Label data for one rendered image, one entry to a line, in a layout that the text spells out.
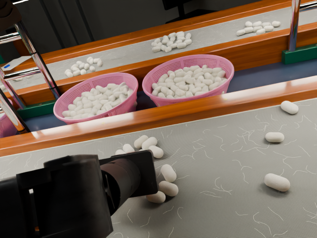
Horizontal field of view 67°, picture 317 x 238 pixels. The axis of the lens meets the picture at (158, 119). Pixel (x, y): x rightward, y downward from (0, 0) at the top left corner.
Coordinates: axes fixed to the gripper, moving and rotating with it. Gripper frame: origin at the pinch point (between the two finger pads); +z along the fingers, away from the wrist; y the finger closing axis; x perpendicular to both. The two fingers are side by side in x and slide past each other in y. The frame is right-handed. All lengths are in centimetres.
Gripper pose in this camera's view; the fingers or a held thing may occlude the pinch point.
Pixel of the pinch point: (136, 167)
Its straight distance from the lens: 47.1
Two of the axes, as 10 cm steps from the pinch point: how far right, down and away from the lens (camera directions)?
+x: 1.8, 9.8, -0.7
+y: -9.7, 1.9, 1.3
